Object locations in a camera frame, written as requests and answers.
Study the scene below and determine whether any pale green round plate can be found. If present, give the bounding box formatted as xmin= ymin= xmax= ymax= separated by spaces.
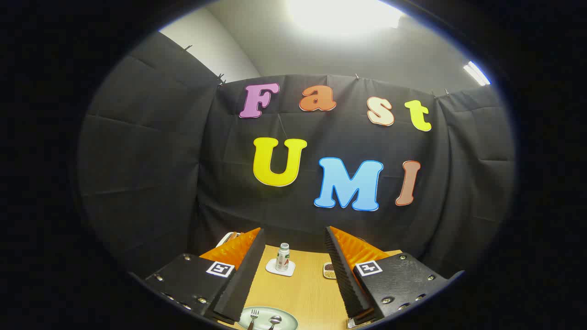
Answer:
xmin=237 ymin=306 xmax=299 ymax=330

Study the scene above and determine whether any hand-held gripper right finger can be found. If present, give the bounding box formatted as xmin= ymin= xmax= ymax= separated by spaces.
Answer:
xmin=325 ymin=225 xmax=450 ymax=320

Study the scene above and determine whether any white square coaster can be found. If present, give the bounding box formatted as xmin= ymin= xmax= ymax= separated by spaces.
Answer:
xmin=266 ymin=259 xmax=296 ymax=277

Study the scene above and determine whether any white toaster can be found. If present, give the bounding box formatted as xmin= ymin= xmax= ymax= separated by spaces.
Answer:
xmin=216 ymin=232 xmax=241 ymax=248

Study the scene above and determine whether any long ceiling tube light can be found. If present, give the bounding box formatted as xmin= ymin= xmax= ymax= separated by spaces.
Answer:
xmin=463 ymin=61 xmax=491 ymax=86

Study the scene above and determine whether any white drink bottle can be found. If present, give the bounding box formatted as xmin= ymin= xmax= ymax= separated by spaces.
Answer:
xmin=276 ymin=243 xmax=291 ymax=272

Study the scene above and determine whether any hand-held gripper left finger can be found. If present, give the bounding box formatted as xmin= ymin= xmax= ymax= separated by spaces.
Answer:
xmin=145 ymin=227 xmax=266 ymax=323

